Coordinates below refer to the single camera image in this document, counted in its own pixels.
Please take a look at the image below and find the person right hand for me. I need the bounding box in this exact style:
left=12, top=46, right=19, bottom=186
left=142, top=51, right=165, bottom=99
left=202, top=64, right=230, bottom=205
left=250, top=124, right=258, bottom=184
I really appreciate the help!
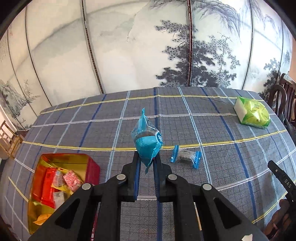
left=263, top=199, right=296, bottom=241

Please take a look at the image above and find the pink white candy packet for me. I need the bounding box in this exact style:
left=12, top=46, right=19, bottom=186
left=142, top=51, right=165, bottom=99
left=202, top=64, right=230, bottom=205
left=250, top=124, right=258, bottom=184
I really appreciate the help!
left=63, top=170, right=83, bottom=192

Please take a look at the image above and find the red toffee tin box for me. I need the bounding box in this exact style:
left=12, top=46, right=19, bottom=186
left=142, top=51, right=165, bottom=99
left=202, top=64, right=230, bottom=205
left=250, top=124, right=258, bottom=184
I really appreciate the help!
left=28, top=153, right=100, bottom=235

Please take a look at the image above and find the blue clear small candy packet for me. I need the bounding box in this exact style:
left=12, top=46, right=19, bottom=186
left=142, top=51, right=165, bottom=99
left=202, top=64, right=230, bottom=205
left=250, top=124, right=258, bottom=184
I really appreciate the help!
left=170, top=145, right=202, bottom=169

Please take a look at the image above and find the orange snack packet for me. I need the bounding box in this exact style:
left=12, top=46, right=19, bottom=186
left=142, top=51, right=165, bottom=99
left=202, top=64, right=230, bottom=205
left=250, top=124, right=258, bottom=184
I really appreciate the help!
left=33, top=213, right=51, bottom=226

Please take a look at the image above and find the green tissue pack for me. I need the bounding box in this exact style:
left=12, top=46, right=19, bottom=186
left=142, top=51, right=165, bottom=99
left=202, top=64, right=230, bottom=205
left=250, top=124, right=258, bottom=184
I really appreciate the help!
left=233, top=96, right=270, bottom=129

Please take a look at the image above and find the grey plaid tablecloth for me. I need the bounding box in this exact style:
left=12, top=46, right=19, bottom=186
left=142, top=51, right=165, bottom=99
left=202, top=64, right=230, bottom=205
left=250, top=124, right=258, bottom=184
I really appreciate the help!
left=1, top=87, right=295, bottom=240

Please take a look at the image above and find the dark wooden chair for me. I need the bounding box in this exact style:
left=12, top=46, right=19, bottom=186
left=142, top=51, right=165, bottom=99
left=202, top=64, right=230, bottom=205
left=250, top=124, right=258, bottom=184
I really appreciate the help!
left=267, top=73, right=295, bottom=129

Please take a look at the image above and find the light wooden chair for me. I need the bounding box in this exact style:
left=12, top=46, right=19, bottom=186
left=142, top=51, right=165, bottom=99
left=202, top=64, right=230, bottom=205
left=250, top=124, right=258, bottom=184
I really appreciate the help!
left=0, top=121, right=23, bottom=160

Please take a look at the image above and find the ink painting folding screen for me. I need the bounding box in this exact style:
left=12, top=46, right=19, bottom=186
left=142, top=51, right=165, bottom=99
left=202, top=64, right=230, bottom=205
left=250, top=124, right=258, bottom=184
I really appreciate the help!
left=1, top=1, right=295, bottom=130

